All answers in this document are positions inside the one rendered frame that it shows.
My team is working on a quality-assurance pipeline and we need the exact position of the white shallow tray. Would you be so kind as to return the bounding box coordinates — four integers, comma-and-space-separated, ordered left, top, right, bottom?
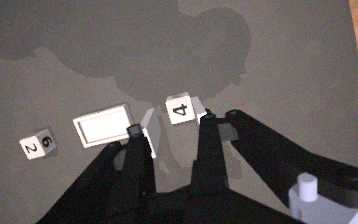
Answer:
74, 103, 134, 147

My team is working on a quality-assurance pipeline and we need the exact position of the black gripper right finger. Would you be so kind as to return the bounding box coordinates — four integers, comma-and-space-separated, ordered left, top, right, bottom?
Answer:
183, 96, 358, 224

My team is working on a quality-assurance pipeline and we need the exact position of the white cube face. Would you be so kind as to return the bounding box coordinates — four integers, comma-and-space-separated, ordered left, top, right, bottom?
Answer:
166, 92, 195, 124
20, 129, 56, 159

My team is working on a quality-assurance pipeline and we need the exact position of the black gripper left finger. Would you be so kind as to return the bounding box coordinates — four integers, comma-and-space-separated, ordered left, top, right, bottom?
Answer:
35, 108, 161, 224

